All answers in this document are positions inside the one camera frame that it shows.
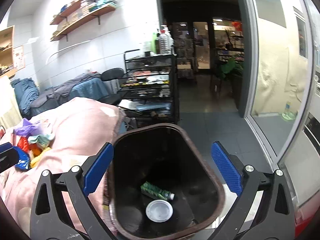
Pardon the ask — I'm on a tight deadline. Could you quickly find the clear pump bottle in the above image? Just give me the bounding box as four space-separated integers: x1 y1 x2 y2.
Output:
159 25 172 55

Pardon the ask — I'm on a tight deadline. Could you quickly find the wooden cubby shelf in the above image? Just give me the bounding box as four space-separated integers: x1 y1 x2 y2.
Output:
0 25 16 79

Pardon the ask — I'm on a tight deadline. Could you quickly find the wall poster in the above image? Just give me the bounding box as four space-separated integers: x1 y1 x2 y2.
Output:
13 45 25 71

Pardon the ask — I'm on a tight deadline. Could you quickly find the black round stool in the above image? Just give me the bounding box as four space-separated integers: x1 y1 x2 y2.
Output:
98 68 124 106

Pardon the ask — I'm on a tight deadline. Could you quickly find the blue bedding pile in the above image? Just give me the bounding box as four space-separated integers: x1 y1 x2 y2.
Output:
10 78 40 118

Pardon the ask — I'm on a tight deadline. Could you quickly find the massage bed blue cover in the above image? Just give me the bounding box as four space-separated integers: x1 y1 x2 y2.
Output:
27 72 109 119

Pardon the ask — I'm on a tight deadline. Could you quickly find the yellow mesh net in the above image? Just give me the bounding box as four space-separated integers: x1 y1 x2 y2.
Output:
30 147 51 168

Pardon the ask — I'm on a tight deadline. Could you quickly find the orange mesh net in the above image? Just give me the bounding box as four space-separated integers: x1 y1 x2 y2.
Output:
17 137 30 153

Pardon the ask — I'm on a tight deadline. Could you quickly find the blue snack wrapper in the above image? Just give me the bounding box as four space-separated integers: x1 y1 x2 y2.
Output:
13 146 30 171

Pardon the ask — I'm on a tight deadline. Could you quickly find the green pump bottle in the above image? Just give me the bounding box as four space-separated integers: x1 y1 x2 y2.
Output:
152 33 160 54

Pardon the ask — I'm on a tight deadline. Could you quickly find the dark brown trash bin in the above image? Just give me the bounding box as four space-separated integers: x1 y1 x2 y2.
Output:
107 124 225 239

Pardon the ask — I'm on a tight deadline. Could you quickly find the black rolling cart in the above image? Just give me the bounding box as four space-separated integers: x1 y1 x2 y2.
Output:
118 49 179 128

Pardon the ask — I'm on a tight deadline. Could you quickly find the green potted plant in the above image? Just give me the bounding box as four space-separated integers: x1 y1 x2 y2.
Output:
221 58 244 79

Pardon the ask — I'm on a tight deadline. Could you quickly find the lower wooden wall shelf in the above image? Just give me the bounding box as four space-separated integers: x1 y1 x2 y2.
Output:
50 4 116 42

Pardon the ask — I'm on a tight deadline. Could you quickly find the teal cloth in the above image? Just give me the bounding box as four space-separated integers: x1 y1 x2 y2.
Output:
28 134 55 150

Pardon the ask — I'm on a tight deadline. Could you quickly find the small bottle outside window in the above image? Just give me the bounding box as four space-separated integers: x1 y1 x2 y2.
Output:
281 100 298 121

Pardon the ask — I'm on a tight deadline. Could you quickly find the pink polka dot blanket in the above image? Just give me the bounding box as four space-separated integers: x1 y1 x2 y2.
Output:
1 98 125 235

